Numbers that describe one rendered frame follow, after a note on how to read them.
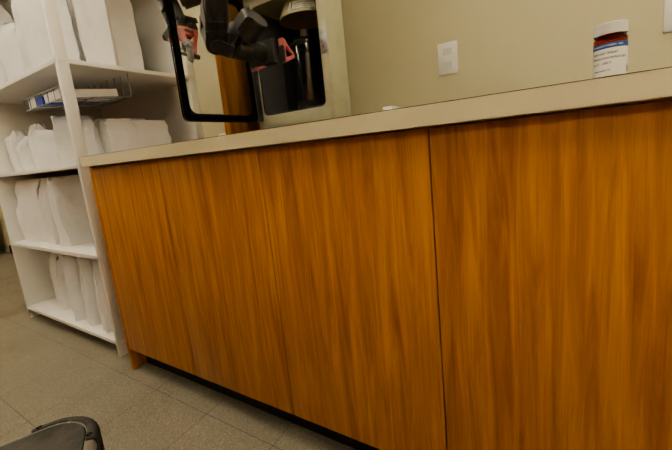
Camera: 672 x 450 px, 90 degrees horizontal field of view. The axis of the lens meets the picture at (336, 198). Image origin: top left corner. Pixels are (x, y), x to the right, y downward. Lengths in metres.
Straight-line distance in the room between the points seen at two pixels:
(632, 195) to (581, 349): 0.28
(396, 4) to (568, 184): 1.07
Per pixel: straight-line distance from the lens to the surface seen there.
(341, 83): 1.15
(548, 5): 1.42
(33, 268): 2.94
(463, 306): 0.77
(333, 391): 1.05
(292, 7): 1.26
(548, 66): 1.38
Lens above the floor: 0.88
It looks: 9 degrees down
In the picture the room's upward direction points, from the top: 6 degrees counter-clockwise
